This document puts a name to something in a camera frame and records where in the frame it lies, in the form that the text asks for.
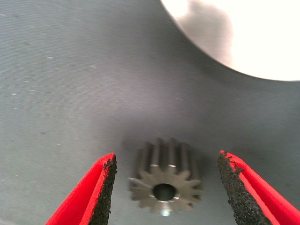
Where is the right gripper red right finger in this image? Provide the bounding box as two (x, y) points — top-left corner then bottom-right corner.
(217, 150), (300, 225)

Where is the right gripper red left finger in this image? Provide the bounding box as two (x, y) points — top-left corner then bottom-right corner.
(45, 152), (118, 225)

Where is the small steel gear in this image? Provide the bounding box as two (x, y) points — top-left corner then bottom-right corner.
(127, 137), (204, 217)

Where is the dark grey table cloth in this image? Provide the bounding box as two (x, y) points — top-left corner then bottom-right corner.
(0, 0), (300, 225)

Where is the round metal plate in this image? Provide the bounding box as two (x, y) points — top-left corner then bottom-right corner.
(160, 0), (300, 82)

